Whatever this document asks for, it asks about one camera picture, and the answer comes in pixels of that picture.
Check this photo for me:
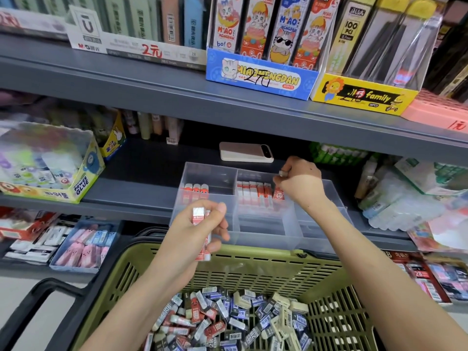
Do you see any person's left hand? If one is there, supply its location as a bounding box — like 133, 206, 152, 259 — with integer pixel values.
163, 199, 231, 279

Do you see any person's right hand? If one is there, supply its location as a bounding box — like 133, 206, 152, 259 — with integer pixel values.
272, 156, 327, 213

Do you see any person's left forearm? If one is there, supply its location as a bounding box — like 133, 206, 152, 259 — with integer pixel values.
78, 248, 205, 351

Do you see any person's right forearm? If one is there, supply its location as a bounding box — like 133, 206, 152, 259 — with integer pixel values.
303, 195, 468, 351

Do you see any row of red sleeved erasers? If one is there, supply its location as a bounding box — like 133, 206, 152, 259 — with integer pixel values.
236, 181, 286, 208

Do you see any clear plastic organizer box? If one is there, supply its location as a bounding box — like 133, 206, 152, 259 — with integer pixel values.
170, 161, 354, 255

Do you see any beige smartphone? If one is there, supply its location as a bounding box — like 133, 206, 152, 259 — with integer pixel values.
219, 142, 274, 164

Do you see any row of green glue sticks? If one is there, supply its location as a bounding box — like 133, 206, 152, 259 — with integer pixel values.
310, 142, 371, 167

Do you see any green plastic shopping basket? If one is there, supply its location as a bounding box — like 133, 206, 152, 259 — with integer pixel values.
69, 241, 385, 351

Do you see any dark grey shelf board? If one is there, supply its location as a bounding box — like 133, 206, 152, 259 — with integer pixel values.
0, 137, 417, 253

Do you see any pile of mixed loose erasers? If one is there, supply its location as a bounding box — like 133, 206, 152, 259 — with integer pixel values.
143, 286, 314, 351

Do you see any blue cat display box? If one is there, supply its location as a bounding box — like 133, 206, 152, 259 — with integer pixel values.
205, 47, 323, 101

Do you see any clear plastic bag of stationery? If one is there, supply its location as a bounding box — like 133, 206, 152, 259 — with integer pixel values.
358, 171, 458, 232

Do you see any yellow lion display box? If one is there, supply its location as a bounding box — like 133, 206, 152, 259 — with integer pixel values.
310, 73, 419, 117

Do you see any small yellow rabbit box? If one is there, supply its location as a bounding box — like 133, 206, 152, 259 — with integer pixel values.
98, 111, 127, 160

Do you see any group of pink blue erasers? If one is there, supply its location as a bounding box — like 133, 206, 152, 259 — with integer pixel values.
55, 224, 117, 269

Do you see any yellow glue display box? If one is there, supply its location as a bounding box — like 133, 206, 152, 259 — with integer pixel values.
0, 121, 106, 205

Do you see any grey metal shelf board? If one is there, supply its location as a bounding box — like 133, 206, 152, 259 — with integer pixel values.
0, 33, 468, 168

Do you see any cat print pencil lead pack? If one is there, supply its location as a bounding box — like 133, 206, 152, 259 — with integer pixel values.
292, 0, 342, 71
239, 0, 277, 59
267, 0, 311, 65
212, 0, 245, 53

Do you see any yellow capped lead refill pack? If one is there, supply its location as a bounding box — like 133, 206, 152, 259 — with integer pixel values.
380, 0, 445, 90
345, 0, 411, 81
325, 0, 379, 76

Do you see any blue tray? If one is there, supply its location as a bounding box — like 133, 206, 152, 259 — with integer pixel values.
49, 219, 122, 275

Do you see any red pencil box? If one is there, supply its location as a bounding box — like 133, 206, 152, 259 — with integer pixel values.
383, 250, 453, 307

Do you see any pink display box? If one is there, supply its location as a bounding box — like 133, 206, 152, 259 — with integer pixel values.
401, 88, 468, 134

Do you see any pile of white correction tapes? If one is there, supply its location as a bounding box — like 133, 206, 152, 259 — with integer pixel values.
4, 217, 79, 264

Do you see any group of glue sticks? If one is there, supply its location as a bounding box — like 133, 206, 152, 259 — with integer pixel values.
0, 133, 83, 190

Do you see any white display box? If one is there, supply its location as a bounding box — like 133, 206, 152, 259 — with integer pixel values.
65, 5, 208, 72

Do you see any red white packet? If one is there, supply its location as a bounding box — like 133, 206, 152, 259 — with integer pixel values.
0, 210, 59, 241

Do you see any row of pastel stationery packs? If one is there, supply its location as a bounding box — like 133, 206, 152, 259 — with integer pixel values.
0, 0, 213, 49

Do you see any black basket handle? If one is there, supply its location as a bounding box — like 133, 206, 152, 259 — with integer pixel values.
0, 226, 172, 351

